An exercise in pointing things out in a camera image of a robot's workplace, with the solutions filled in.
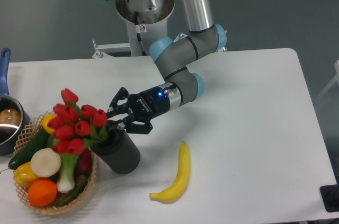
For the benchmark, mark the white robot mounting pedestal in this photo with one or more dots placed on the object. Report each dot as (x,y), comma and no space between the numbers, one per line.
(140,38)

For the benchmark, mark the red tulip bouquet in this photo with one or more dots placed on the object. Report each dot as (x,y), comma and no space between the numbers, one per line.
(83,126)

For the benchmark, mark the yellow banana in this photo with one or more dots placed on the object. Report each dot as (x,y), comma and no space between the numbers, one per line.
(178,187)

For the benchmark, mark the green bok choy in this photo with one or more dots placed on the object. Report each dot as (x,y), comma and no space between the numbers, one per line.
(65,180)

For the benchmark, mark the yellow squash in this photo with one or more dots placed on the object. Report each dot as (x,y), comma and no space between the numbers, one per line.
(46,121)

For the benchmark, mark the black device at table edge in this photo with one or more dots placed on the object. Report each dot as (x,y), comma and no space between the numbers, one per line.
(329,195)

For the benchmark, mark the yellow bell pepper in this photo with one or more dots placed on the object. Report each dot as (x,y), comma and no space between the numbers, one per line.
(24,176)

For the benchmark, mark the green bean pod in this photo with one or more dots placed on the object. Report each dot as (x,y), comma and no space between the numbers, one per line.
(77,191)

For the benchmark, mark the green cucumber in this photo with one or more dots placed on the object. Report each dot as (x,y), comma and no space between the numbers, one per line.
(38,142)

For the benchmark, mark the dark grey ribbed vase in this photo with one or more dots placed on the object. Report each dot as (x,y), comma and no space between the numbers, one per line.
(119,152)

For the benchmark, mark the purple red onion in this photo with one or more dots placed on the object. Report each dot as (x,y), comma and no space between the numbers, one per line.
(84,163)

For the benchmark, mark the blue handled saucepan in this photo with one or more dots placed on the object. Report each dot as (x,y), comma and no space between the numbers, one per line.
(13,116)

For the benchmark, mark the woven wicker basket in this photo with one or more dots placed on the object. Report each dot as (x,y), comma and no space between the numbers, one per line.
(27,133)

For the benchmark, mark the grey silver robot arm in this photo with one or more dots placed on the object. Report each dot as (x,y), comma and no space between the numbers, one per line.
(146,22)

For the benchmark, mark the beige round bun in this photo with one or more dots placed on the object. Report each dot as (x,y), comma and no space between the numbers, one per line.
(45,163)

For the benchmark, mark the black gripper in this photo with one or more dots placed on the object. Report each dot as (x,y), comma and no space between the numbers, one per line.
(144,106)

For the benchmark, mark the white frame at right edge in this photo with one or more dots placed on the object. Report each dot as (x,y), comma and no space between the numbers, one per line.
(329,90)

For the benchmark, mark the orange fruit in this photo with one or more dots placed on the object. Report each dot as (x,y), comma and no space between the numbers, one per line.
(42,192)

